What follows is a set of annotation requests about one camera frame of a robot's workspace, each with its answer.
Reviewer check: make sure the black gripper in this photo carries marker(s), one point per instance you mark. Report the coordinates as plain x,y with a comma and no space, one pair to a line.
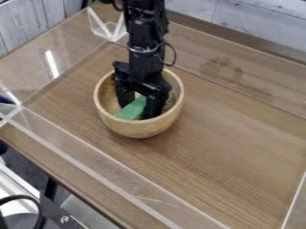
143,69

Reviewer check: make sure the green rectangular block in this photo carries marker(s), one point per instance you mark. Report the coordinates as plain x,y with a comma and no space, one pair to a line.
132,110

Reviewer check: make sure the brown wooden bowl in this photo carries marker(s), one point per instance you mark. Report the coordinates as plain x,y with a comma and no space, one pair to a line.
139,128

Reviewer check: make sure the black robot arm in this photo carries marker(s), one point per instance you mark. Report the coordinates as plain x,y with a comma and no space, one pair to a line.
147,25

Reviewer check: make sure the blue object at edge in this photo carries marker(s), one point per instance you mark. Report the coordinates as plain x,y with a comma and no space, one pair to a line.
5,100

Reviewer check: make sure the black table leg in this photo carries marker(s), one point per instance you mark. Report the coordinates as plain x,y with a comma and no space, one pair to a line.
50,188

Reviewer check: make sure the clear acrylic corner bracket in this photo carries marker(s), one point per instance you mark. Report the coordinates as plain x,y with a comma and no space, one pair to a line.
111,31

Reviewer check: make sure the clear acrylic tray wall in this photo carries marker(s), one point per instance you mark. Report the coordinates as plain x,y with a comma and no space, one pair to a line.
223,170

